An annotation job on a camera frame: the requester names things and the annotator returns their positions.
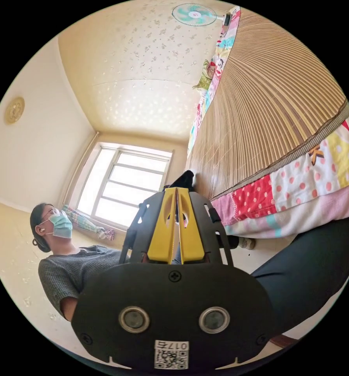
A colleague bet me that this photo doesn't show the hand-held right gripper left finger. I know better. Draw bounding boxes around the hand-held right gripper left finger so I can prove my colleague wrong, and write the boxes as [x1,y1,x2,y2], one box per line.
[147,188,178,264]

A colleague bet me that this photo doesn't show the green patterned pillow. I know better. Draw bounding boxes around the green patterned pillow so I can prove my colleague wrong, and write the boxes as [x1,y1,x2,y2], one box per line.
[192,59,219,91]

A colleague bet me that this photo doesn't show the person's body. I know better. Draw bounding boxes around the person's body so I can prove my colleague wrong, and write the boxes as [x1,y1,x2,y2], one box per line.
[30,202,349,339]

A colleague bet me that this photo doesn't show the striped curtain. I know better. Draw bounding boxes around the striped curtain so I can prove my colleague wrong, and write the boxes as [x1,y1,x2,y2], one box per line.
[61,204,116,242]

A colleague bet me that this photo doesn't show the round ceiling lamp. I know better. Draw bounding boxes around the round ceiling lamp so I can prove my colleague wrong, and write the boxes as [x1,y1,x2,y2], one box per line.
[4,96,26,126]

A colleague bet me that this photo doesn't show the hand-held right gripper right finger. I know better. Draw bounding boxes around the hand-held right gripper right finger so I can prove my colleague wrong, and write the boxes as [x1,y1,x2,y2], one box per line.
[172,188,207,264]

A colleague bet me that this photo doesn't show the teal electric fan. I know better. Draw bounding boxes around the teal electric fan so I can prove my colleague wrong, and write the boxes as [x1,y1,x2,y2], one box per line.
[171,3,231,27]

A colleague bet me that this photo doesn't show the window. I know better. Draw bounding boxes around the window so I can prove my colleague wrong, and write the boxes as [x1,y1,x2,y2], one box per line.
[73,142,175,233]

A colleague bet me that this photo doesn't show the bed with woven mat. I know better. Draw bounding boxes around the bed with woven mat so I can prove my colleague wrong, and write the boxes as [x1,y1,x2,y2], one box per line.
[185,5,349,239]

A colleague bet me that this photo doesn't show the black pants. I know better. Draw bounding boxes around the black pants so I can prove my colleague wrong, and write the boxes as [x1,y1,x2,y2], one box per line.
[164,170,196,192]

